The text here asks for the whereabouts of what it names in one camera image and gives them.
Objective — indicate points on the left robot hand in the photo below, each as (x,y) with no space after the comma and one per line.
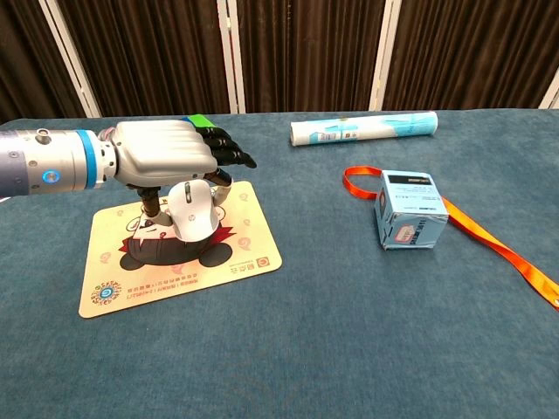
(161,148)

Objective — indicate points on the white computer mouse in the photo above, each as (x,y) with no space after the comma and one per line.
(194,214)

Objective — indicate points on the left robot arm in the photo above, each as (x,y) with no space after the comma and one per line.
(48,161)

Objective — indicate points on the cartoon printed mouse pad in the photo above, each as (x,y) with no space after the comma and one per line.
(174,279)

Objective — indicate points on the dark pleated partition panel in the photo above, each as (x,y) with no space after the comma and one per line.
(305,52)
(26,57)
(471,48)
(153,52)

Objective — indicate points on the white and teal paper tube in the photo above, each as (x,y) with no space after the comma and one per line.
(362,128)

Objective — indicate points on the blue felt table cloth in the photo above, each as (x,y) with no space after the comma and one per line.
(327,340)

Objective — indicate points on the light blue carton box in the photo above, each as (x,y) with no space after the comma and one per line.
(410,205)

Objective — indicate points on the white partition frame post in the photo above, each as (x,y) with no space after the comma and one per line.
(72,57)
(384,52)
(551,91)
(231,57)

